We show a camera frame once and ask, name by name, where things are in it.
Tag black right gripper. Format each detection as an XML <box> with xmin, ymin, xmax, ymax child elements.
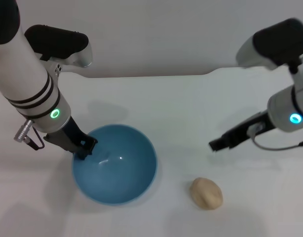
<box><xmin>209</xmin><ymin>111</ymin><xmax>275</xmax><ymax>153</ymax></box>

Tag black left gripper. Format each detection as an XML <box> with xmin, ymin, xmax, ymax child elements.
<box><xmin>43</xmin><ymin>117</ymin><xmax>98</xmax><ymax>161</ymax></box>

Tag blue ceramic bowl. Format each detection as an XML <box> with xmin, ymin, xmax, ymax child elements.
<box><xmin>72</xmin><ymin>124</ymin><xmax>158</xmax><ymax>204</ymax></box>

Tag beige egg yolk pastry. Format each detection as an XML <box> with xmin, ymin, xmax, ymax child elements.
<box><xmin>189</xmin><ymin>177</ymin><xmax>224</xmax><ymax>211</ymax></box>

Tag right arm cable with plug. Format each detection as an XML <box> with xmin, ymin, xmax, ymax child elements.
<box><xmin>249</xmin><ymin>123</ymin><xmax>303</xmax><ymax>151</ymax></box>

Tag arm cable with plug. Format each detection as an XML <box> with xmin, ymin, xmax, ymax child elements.
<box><xmin>13</xmin><ymin>120</ymin><xmax>45</xmax><ymax>151</ymax></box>
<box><xmin>249</xmin><ymin>123</ymin><xmax>303</xmax><ymax>151</ymax></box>

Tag left arm cable with plug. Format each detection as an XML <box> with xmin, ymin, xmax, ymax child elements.
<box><xmin>13</xmin><ymin>120</ymin><xmax>45</xmax><ymax>151</ymax></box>

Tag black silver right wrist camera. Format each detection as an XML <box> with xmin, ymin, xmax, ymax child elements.
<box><xmin>235</xmin><ymin>18</ymin><xmax>303</xmax><ymax>70</ymax></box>

